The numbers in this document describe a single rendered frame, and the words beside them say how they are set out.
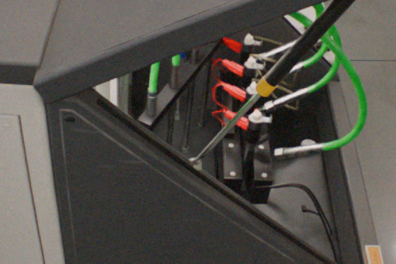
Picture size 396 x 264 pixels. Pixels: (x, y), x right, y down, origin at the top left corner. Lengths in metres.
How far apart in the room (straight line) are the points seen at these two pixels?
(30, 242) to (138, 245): 0.16
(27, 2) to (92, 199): 0.27
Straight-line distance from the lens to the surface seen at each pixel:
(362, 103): 1.04
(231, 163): 1.31
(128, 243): 0.94
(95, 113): 0.74
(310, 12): 1.77
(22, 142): 0.80
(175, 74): 1.24
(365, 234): 1.30
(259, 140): 1.26
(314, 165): 1.55
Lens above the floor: 1.94
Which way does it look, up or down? 42 degrees down
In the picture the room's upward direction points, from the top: 9 degrees clockwise
